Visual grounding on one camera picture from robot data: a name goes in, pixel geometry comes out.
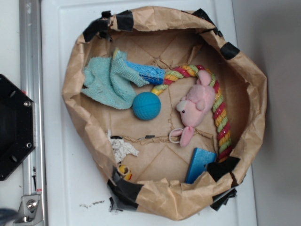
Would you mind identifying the aluminium extrusion rail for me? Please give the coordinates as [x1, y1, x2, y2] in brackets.
[13, 0, 48, 226]

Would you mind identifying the teal terry cloth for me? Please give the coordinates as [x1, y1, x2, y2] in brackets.
[81, 48, 149, 110]

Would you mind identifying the blue mesh sponge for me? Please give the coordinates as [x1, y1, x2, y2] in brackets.
[125, 61, 165, 85]

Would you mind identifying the brown paper bag bin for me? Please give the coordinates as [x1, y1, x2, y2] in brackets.
[63, 6, 267, 220]

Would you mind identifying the yellow rubber duck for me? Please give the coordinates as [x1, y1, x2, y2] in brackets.
[118, 164, 132, 181]

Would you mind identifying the white crumpled rag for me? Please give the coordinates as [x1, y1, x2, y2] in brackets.
[106, 129, 139, 163]

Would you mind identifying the blue rubber ball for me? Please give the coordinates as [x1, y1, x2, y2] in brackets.
[132, 92, 161, 121]

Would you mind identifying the pink plush bunny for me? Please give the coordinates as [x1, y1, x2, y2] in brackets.
[169, 70, 215, 147]

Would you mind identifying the white plastic tray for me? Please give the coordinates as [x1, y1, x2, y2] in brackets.
[41, 0, 257, 226]

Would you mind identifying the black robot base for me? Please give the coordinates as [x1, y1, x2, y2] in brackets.
[0, 74, 35, 181]

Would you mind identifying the blue rectangular block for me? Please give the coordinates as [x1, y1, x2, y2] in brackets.
[185, 148, 216, 184]

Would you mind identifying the multicolour braided rope toy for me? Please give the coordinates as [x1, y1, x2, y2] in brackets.
[151, 65, 232, 162]

